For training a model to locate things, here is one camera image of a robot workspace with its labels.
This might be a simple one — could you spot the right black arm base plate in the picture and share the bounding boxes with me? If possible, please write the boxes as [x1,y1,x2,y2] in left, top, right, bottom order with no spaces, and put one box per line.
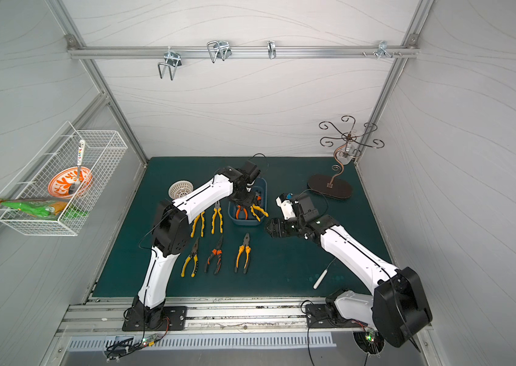
[301,302,369,331]

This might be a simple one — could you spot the white vented cable duct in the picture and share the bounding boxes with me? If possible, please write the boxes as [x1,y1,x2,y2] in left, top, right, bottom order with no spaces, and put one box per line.
[67,332,336,352]

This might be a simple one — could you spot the small metal hook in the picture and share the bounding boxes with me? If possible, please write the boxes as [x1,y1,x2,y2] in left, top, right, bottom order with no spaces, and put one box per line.
[267,41,276,59]

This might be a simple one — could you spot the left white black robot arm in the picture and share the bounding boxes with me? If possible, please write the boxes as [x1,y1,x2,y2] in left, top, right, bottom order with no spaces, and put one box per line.
[124,160,260,331]

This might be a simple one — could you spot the yellow pliers in box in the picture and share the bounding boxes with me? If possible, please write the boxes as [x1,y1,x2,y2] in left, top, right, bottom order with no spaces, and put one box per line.
[250,204,269,222]

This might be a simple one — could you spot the orange black pliers in box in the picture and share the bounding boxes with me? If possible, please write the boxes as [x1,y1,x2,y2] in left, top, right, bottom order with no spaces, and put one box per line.
[235,205,249,220]

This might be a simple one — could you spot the white wire wall basket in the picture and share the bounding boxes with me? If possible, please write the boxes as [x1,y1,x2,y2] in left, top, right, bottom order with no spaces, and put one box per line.
[0,121,128,236]

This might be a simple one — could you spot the white handled spoon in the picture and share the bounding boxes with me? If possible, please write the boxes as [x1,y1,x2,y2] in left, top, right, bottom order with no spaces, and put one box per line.
[68,140,86,195]

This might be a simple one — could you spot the right metal bracket hook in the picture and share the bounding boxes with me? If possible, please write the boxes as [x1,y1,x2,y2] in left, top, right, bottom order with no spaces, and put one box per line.
[362,41,403,59]

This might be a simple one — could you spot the white handled small tool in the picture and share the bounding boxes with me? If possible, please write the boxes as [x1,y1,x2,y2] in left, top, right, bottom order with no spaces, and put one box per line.
[313,259,335,290]

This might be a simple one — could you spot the yellow black pliers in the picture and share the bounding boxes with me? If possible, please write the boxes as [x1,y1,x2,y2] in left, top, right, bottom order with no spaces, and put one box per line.
[211,201,224,235]
[191,211,205,238]
[180,237,201,278]

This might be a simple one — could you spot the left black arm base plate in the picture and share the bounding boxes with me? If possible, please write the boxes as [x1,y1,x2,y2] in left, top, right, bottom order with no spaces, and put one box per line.
[121,306,188,332]

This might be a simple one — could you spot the blue plastic storage box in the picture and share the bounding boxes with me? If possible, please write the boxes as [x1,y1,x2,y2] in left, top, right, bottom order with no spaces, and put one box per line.
[227,178,267,227]

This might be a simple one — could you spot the orange black long nose pliers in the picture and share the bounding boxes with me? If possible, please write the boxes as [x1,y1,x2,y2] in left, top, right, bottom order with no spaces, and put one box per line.
[204,236,225,275]

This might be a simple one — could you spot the loop metal hook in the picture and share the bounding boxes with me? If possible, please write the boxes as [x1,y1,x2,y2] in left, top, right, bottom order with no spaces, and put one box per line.
[207,41,232,63]

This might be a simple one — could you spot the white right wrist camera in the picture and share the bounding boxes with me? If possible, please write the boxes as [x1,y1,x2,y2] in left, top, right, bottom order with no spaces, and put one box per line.
[276,193,296,221]

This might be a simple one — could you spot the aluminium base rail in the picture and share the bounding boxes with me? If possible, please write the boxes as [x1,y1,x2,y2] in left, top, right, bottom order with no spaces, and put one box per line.
[56,296,433,337]

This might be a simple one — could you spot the white round strainer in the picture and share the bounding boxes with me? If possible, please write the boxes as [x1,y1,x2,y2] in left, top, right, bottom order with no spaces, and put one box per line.
[169,180,194,200]

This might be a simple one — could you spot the orange yellow combination pliers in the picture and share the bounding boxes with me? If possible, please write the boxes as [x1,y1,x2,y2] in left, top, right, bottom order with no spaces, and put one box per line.
[234,233,251,274]

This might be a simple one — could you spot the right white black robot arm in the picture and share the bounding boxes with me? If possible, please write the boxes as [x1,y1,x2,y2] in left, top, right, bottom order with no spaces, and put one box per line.
[265,193,433,348]

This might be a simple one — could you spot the brown metal jewelry stand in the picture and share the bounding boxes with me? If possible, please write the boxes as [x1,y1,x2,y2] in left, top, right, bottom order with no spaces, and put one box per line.
[308,115,385,200]

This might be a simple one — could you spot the green snack packet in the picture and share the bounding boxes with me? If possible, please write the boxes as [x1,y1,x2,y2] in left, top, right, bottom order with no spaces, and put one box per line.
[0,198,89,220]

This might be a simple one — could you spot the double prong metal hook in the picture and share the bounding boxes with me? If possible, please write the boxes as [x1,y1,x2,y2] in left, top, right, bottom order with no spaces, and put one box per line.
[157,51,182,81]

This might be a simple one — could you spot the orange white patterned bowl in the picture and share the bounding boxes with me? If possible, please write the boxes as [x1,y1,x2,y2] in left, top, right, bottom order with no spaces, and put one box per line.
[47,167,93,199]

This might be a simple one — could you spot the aluminium cross rail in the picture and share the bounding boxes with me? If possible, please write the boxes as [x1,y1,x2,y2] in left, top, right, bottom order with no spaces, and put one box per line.
[68,44,420,60]

